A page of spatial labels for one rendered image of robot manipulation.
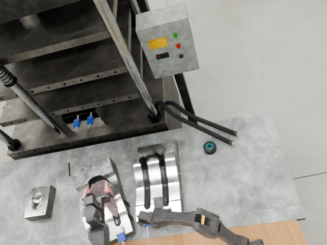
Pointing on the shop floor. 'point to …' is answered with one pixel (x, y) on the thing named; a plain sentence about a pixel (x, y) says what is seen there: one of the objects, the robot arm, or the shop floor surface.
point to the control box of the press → (169, 45)
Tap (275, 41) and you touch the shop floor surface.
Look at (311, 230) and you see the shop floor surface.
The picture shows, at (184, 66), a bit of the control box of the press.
